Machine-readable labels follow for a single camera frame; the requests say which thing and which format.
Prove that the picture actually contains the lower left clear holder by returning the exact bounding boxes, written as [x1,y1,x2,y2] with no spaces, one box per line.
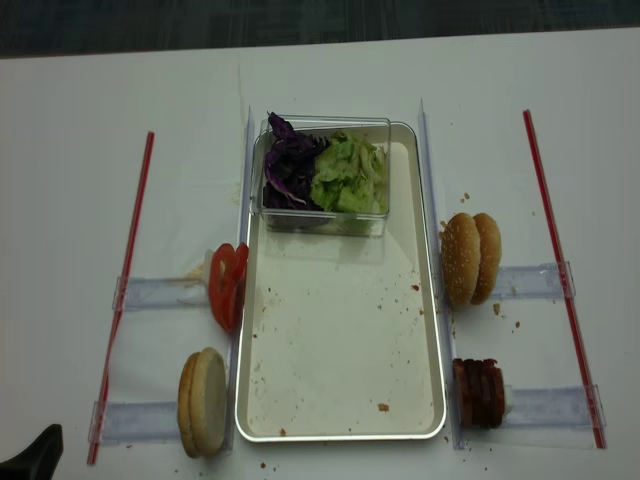
[88,401,180,444]

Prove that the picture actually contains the bun slice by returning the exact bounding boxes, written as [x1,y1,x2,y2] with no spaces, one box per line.
[177,352,200,458]
[190,347,227,457]

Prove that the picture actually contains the white pusher block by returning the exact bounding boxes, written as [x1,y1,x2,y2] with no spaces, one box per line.
[201,249,214,286]
[502,385,513,420]

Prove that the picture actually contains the front red tomato slice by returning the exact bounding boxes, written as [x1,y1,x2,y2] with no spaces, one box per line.
[208,243,236,333]

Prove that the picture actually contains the white pusher block left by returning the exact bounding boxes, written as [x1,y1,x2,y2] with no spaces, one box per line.
[201,249,214,286]

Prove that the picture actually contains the right red strip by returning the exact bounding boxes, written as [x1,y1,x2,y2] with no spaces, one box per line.
[522,109,607,450]

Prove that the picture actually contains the clear holder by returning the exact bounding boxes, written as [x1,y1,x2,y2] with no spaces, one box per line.
[490,262,576,300]
[112,277,209,312]
[88,401,180,444]
[502,385,606,429]

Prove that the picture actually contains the upper right clear holder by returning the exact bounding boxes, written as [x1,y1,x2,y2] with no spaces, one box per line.
[490,262,576,300]

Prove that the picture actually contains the red strip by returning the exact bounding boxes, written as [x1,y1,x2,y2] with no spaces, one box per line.
[86,131,155,466]
[522,109,607,450]

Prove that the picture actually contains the green lettuce leaves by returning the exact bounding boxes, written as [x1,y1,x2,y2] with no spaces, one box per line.
[311,130,388,215]

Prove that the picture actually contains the white rectangular metal tray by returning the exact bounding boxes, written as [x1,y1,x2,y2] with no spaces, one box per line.
[235,122,446,443]

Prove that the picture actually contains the rear red tomato slice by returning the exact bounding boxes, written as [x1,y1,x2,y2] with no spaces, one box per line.
[230,243,249,325]

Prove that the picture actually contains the sesame top bun right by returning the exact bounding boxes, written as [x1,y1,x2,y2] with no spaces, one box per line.
[471,213,502,305]

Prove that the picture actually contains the clear plastic salad box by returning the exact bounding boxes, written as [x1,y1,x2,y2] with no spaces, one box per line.
[250,112,391,236]

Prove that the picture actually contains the sesame top bun left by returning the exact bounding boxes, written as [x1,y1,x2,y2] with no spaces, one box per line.
[441,213,481,306]

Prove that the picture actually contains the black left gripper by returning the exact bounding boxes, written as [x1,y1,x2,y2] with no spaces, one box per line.
[0,424,64,480]

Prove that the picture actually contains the left red strip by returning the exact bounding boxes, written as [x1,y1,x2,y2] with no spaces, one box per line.
[86,131,155,466]

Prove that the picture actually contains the red tomato slice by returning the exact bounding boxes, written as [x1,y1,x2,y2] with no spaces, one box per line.
[230,243,249,325]
[208,243,236,333]

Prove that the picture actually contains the sesame bun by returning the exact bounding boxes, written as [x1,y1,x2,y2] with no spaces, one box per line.
[441,213,481,306]
[471,213,502,305]

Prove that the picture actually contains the upper left clear holder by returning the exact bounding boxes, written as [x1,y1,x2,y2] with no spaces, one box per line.
[112,277,209,312]

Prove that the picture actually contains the lower right clear holder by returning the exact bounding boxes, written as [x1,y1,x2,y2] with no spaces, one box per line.
[502,385,606,429]

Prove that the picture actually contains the purple cabbage leaves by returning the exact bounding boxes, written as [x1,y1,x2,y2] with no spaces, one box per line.
[263,112,329,211]

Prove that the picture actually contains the white pusher block right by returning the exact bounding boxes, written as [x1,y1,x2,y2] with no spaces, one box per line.
[502,385,513,420]

